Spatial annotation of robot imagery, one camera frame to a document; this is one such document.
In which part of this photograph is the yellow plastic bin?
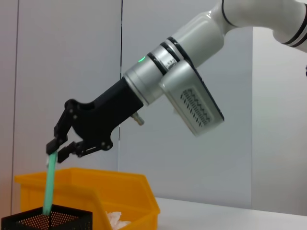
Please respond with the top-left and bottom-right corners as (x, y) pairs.
(14, 167), (161, 230)

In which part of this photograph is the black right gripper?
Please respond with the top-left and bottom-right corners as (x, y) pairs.
(45, 78), (145, 164)

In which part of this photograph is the mint green pen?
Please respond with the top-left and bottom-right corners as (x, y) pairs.
(42, 150), (59, 215)

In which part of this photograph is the black mesh pen holder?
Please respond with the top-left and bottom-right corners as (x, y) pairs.
(1, 204), (93, 230)

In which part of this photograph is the white paper ball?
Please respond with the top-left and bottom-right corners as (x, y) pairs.
(105, 210), (131, 228)

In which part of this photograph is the right gripper cable with connector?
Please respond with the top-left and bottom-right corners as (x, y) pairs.
(131, 113), (145, 126)

